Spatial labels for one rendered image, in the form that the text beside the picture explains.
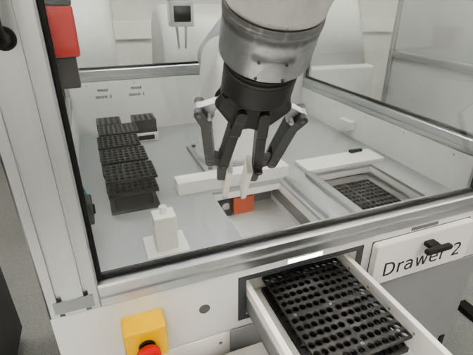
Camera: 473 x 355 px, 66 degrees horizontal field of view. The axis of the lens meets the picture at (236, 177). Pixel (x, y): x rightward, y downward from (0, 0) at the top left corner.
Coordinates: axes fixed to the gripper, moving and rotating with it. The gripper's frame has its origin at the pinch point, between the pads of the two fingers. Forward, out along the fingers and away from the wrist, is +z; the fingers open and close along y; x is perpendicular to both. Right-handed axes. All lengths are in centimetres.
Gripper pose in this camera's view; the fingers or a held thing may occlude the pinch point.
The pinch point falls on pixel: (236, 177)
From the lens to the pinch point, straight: 52.1
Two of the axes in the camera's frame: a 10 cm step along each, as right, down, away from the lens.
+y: 9.9, 0.4, 1.3
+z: -1.3, 5.7, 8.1
